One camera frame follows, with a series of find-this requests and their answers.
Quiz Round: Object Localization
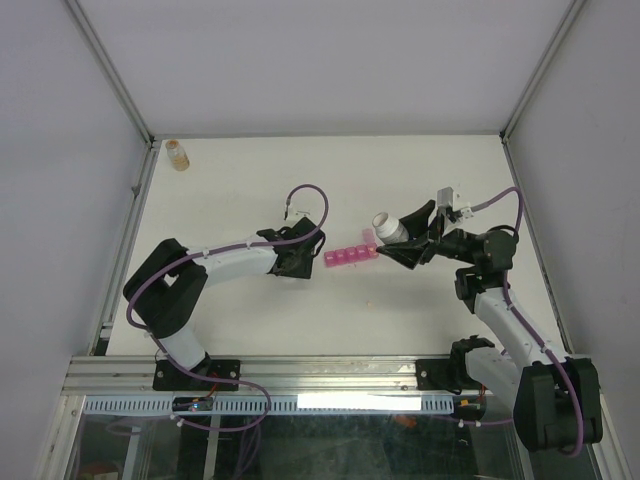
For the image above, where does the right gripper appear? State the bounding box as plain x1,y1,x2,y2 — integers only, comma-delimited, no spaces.
376,199,477,268

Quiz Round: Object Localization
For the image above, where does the white pill bottle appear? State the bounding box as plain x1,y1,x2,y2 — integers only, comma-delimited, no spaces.
372,212,410,245

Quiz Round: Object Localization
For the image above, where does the pink weekly pill organizer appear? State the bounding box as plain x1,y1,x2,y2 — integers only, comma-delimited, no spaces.
323,228,379,268

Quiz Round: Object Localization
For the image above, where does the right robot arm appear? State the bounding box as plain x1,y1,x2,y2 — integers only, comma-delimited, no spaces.
372,201,604,456

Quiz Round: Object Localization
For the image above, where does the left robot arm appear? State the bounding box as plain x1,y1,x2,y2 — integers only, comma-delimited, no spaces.
123,217,326,391

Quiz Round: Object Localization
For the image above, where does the small amber bottle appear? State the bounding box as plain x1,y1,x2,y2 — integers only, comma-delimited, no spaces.
165,139,190,172

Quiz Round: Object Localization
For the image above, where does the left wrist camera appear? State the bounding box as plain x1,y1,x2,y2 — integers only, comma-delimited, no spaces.
284,199,311,224

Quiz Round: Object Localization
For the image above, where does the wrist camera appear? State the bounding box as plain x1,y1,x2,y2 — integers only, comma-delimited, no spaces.
436,187,474,224
284,199,311,224

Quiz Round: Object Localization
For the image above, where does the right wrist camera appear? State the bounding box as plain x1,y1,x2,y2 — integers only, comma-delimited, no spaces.
436,187,474,224

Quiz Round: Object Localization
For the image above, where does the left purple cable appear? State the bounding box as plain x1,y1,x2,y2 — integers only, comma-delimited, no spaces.
125,184,329,341

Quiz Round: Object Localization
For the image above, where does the left aluminium frame post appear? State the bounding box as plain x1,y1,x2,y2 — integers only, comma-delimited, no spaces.
62,0,154,145

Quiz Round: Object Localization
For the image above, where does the aluminium frame post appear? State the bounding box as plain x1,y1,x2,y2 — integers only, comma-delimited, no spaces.
62,0,154,145
500,0,588,144

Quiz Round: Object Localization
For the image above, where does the aluminium mounting rail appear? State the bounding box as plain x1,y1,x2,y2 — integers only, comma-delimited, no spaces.
62,355,480,395

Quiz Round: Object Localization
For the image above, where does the slotted cable duct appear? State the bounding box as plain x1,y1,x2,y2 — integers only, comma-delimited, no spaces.
83,393,454,417

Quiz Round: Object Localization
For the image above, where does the right aluminium frame post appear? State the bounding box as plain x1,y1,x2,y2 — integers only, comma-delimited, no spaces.
500,0,588,144

